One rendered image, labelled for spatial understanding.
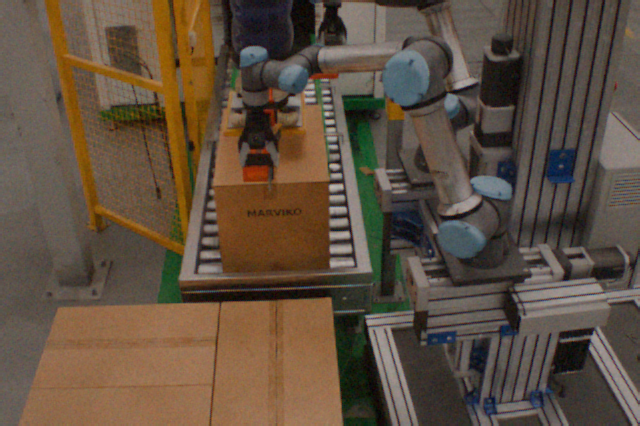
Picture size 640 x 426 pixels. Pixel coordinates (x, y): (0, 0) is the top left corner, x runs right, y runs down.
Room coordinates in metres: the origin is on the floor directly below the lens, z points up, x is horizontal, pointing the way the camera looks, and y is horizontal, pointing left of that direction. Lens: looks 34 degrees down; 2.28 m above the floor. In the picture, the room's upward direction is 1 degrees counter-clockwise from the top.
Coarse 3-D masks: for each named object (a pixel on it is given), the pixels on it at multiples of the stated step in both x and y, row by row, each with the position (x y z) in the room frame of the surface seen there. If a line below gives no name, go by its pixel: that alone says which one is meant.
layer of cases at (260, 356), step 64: (64, 320) 1.91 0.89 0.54; (128, 320) 1.90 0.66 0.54; (192, 320) 1.90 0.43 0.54; (256, 320) 1.89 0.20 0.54; (320, 320) 1.89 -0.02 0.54; (64, 384) 1.60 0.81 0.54; (128, 384) 1.60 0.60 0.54; (192, 384) 1.60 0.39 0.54; (256, 384) 1.59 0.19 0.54; (320, 384) 1.59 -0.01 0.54
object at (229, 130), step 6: (234, 96) 2.55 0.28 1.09; (240, 96) 2.50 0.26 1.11; (228, 108) 2.46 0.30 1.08; (228, 114) 2.41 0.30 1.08; (240, 114) 2.36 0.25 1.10; (228, 120) 2.35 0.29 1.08; (228, 126) 2.30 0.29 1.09; (234, 126) 2.30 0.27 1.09; (240, 126) 2.30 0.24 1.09; (228, 132) 2.27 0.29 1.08; (234, 132) 2.27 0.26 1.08; (240, 132) 2.27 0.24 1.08
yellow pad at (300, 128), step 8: (288, 96) 2.51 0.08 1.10; (296, 96) 2.54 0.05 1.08; (304, 96) 2.55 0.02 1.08; (304, 104) 2.48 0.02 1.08; (280, 112) 2.41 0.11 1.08; (288, 112) 2.37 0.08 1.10; (304, 112) 2.41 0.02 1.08; (304, 120) 2.35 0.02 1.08; (288, 128) 2.29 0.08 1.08; (296, 128) 2.29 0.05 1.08; (304, 128) 2.29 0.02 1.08
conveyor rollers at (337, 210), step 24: (312, 96) 3.71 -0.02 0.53; (216, 144) 3.17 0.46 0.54; (336, 144) 3.18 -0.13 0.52; (336, 168) 2.91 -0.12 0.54; (336, 192) 2.73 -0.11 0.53; (216, 216) 2.54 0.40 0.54; (336, 216) 2.55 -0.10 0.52; (216, 240) 2.36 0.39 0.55; (336, 240) 2.37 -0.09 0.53; (336, 264) 2.19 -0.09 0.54
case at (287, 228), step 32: (320, 128) 2.53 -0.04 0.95; (224, 160) 2.30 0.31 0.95; (288, 160) 2.29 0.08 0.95; (320, 160) 2.28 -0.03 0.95; (224, 192) 2.13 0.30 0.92; (256, 192) 2.14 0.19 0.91; (288, 192) 2.14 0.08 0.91; (320, 192) 2.14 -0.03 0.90; (224, 224) 2.13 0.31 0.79; (256, 224) 2.14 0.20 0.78; (288, 224) 2.14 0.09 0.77; (320, 224) 2.14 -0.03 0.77; (224, 256) 2.13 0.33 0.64; (256, 256) 2.14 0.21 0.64; (288, 256) 2.14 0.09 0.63; (320, 256) 2.14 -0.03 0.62
